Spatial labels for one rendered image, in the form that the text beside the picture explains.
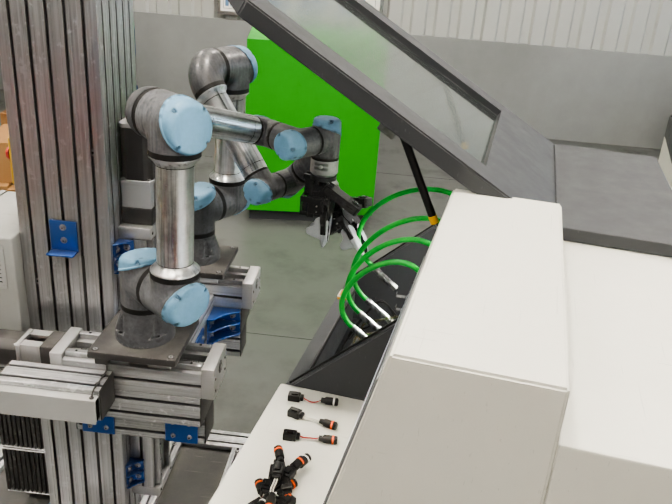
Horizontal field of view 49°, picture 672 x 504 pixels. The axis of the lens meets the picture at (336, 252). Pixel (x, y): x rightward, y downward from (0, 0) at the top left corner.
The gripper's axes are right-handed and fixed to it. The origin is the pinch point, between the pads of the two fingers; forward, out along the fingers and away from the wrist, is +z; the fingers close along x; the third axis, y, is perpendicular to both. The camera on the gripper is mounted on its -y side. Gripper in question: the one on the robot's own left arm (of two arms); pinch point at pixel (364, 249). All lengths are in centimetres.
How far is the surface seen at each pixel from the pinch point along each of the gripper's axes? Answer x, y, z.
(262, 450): 57, 15, 36
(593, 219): 18, -62, 24
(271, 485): 68, 7, 42
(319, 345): 9.1, 22.1, 18.1
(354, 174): -286, 133, -99
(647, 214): 6, -70, 28
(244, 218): -253, 214, -110
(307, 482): 59, 5, 45
